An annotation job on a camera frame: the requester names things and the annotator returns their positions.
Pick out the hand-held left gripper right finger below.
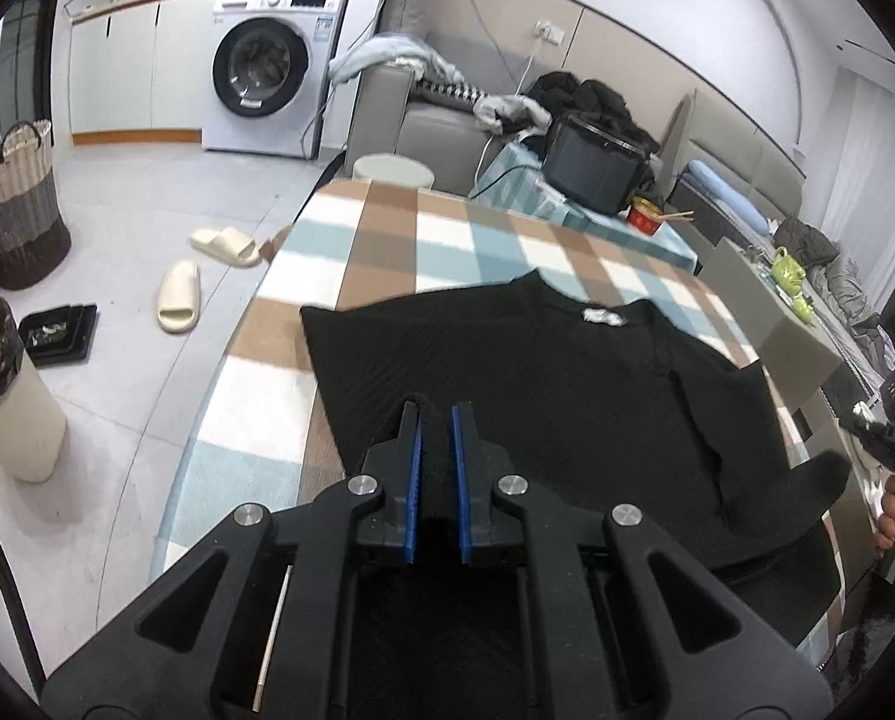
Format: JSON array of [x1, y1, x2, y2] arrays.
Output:
[[451, 401, 831, 720]]

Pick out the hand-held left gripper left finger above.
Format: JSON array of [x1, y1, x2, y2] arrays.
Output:
[[43, 394, 426, 720]]

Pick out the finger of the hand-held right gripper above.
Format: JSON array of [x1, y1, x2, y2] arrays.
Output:
[[841, 403, 887, 442]]

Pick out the black knit sweater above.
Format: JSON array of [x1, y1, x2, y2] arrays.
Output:
[[299, 270, 851, 642]]

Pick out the grey side cabinet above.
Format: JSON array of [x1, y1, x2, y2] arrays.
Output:
[[702, 236, 887, 421]]

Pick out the grey quilt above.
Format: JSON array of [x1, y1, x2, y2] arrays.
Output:
[[773, 214, 884, 331]]

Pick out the green teapot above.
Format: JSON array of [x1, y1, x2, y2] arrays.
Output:
[[771, 246, 807, 295]]

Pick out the checked tablecloth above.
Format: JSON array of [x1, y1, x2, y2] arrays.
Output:
[[148, 178, 861, 672]]

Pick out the blue pillow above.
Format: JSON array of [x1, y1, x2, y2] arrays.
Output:
[[680, 160, 771, 233]]

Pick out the teal table cover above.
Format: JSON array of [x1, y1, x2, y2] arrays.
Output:
[[470, 142, 699, 275]]

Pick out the beige slipper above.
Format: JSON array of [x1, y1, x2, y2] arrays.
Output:
[[190, 227, 263, 268], [157, 261, 201, 333]]

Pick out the red noodle bowl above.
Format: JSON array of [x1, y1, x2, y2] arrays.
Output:
[[627, 196, 669, 235]]

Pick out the round white stool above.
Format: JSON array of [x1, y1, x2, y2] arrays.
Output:
[[352, 154, 437, 190]]

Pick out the grey sofa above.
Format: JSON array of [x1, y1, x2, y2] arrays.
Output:
[[346, 64, 554, 196]]

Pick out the grey hoodie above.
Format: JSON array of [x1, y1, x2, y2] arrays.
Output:
[[471, 92, 552, 134]]

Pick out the black tray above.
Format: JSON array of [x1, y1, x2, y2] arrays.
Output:
[[16, 304, 98, 368]]

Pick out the houndstooth pillow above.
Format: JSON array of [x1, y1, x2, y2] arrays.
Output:
[[413, 75, 494, 113]]

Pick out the white trash bin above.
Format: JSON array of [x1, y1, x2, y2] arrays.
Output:
[[0, 289, 68, 483]]

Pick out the black jacket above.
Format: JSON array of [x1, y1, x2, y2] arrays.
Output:
[[526, 71, 662, 158]]

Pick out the light blue blanket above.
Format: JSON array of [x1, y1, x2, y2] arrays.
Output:
[[329, 34, 467, 87]]

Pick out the white washing machine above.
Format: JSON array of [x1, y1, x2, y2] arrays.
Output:
[[202, 0, 346, 160]]

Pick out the grey cushion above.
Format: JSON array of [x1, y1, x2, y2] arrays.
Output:
[[380, 0, 430, 42]]

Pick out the woven laundry basket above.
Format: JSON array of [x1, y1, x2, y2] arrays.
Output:
[[0, 120, 72, 291]]

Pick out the white kitchen counter cabinet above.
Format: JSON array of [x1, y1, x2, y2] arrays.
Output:
[[68, 0, 220, 147]]

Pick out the black framed door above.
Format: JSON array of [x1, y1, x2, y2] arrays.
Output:
[[0, 0, 66, 143]]

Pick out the black cable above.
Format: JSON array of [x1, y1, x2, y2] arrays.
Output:
[[0, 465, 47, 687]]

